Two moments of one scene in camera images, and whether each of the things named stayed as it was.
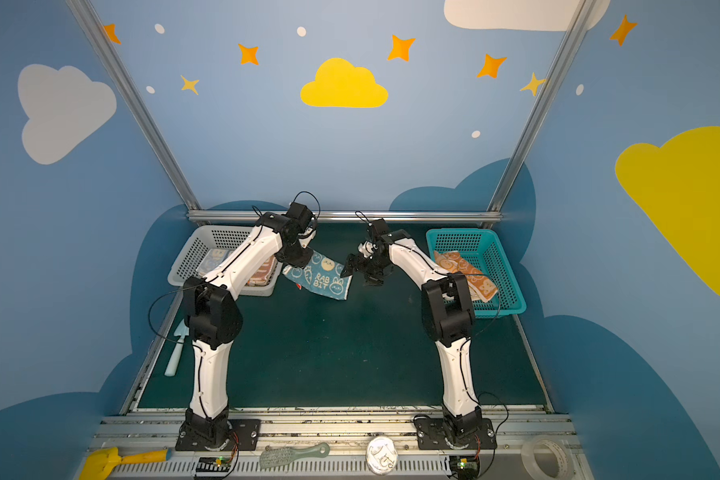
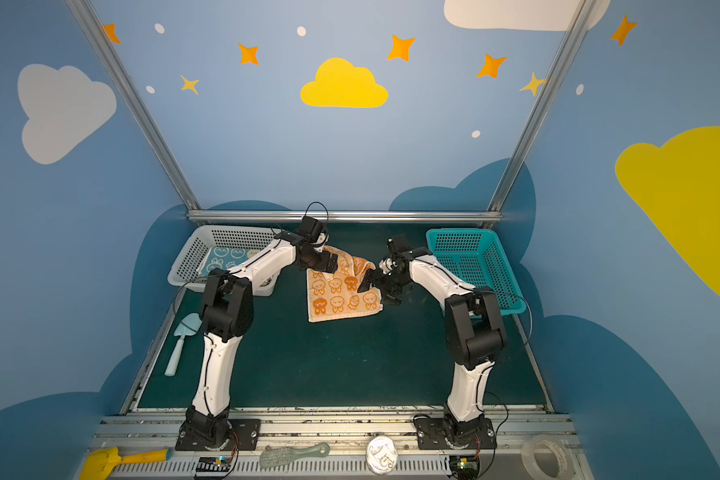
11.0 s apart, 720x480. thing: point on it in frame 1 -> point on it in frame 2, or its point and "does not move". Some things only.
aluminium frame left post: x=139 y=110 does not move
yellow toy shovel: x=100 y=464 does not move
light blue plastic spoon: x=181 y=332 does not move
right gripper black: x=365 y=264 -> x=376 y=282
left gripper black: x=297 y=257 -> x=326 y=260
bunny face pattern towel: x=323 y=275 -> x=228 y=258
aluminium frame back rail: x=350 y=214 does not move
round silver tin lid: x=381 y=455 does not move
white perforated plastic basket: x=198 y=239 does not move
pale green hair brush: x=273 y=457 does not move
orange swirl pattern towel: x=480 y=287 -> x=333 y=296
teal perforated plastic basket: x=482 y=250 does not move
